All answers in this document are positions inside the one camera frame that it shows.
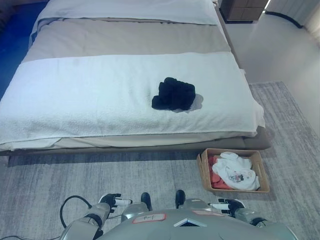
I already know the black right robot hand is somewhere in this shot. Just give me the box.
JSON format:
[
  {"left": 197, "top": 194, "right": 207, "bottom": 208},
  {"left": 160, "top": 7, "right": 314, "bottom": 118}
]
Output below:
[{"left": 209, "top": 198, "right": 246, "bottom": 214}]

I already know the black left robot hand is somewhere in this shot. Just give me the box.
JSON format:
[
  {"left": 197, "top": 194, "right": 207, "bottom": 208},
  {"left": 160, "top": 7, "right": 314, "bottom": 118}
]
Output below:
[{"left": 98, "top": 192, "right": 133, "bottom": 214}]

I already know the black clothes pile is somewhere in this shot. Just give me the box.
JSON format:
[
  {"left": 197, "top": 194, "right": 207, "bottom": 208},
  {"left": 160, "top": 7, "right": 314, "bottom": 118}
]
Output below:
[{"left": 151, "top": 77, "right": 196, "bottom": 111}]

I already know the brown wicker basket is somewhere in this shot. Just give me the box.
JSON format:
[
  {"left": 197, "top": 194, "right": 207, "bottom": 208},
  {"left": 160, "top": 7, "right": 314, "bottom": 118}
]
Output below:
[{"left": 196, "top": 147, "right": 271, "bottom": 194}]

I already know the red-edged white label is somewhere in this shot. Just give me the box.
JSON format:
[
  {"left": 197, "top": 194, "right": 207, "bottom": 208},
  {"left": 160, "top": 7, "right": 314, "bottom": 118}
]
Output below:
[
  {"left": 191, "top": 209, "right": 225, "bottom": 217},
  {"left": 132, "top": 212, "right": 167, "bottom": 224}
]

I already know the orange garment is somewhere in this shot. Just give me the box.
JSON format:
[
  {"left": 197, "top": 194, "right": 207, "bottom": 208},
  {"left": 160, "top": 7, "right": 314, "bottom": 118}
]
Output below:
[{"left": 208, "top": 156, "right": 229, "bottom": 190}]

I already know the white printed garment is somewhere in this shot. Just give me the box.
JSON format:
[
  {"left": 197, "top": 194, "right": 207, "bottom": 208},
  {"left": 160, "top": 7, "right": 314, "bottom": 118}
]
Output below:
[{"left": 211, "top": 151, "right": 260, "bottom": 192}]

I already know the silver left robot leg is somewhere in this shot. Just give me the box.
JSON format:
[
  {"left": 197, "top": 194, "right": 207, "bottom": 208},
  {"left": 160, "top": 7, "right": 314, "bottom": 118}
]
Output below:
[{"left": 121, "top": 191, "right": 154, "bottom": 221}]

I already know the silver robot leg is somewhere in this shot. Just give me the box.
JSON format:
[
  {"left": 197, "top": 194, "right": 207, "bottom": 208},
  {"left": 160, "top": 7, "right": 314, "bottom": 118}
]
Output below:
[
  {"left": 121, "top": 191, "right": 154, "bottom": 221},
  {"left": 174, "top": 189, "right": 211, "bottom": 214}
]

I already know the silver robot torso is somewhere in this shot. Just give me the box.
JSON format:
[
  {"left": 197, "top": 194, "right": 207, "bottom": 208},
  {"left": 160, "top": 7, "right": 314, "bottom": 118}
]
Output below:
[{"left": 99, "top": 208, "right": 302, "bottom": 240}]

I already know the grey woven rug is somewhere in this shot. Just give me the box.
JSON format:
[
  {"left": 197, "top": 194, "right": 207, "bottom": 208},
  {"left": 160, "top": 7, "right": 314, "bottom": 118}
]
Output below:
[{"left": 0, "top": 80, "right": 320, "bottom": 240}]

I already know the silver right robot leg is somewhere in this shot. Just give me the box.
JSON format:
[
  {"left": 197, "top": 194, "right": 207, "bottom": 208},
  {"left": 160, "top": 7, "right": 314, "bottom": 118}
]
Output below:
[{"left": 174, "top": 189, "right": 211, "bottom": 214}]

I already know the white duvet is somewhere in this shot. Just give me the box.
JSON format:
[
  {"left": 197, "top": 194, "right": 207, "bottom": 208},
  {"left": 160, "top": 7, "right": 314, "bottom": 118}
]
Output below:
[{"left": 29, "top": 0, "right": 219, "bottom": 26}]

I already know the brown wooden nightstand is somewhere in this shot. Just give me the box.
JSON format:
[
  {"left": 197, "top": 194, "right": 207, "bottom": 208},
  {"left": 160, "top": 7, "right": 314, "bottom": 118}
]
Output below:
[{"left": 219, "top": 0, "right": 271, "bottom": 25}]

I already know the white object with black base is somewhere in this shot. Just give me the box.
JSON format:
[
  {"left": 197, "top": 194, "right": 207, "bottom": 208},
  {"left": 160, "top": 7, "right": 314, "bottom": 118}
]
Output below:
[{"left": 264, "top": 0, "right": 320, "bottom": 49}]

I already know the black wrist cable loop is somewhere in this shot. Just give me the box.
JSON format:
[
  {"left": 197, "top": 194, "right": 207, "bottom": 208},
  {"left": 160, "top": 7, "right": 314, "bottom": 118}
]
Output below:
[{"left": 60, "top": 195, "right": 94, "bottom": 229}]

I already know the bed frame with taupe upholstery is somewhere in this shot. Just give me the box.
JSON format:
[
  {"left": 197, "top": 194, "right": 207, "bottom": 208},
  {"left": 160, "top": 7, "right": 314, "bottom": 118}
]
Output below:
[{"left": 0, "top": 0, "right": 272, "bottom": 157}]

